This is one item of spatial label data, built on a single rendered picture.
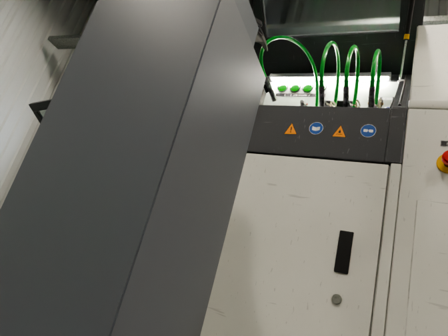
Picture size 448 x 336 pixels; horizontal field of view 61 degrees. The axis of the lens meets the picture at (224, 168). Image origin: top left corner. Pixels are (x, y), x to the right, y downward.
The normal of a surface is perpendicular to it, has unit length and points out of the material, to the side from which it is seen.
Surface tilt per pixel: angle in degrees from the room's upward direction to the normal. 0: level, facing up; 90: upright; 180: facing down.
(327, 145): 90
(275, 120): 90
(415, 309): 90
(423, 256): 90
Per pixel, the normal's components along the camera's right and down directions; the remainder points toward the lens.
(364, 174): -0.36, -0.40
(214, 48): 0.91, 0.10
